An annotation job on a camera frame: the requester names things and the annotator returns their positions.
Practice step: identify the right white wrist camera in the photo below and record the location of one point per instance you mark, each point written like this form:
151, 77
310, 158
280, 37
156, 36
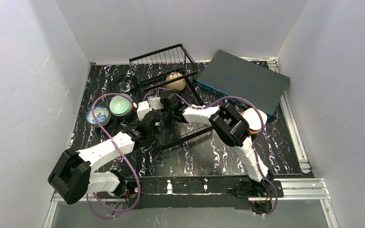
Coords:
155, 103

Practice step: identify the grey teal network switch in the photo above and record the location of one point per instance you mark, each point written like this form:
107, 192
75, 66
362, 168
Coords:
230, 75

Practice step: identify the beige ceramic bowl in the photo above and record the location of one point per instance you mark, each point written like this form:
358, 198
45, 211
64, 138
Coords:
178, 85

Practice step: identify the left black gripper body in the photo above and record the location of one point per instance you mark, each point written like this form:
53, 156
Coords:
157, 128

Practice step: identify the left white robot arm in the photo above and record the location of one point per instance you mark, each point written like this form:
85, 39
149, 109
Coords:
75, 173

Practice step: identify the black wire dish rack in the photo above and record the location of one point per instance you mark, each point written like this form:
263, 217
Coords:
151, 70

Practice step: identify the green lined ceramic bowl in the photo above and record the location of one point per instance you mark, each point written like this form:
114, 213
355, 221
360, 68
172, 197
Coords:
121, 106

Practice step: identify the orange bowl white inside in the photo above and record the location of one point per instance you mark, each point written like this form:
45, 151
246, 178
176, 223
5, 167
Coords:
251, 116

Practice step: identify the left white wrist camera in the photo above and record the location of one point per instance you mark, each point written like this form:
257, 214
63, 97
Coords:
143, 109

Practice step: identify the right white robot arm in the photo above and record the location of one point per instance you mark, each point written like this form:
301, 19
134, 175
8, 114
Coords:
234, 129

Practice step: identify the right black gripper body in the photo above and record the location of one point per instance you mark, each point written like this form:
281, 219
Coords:
169, 102

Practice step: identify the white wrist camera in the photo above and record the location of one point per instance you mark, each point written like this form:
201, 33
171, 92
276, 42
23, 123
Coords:
155, 103
143, 109

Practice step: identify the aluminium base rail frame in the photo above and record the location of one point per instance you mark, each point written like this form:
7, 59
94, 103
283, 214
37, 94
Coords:
206, 202

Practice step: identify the blue white patterned bowl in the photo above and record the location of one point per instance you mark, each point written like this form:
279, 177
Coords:
102, 114

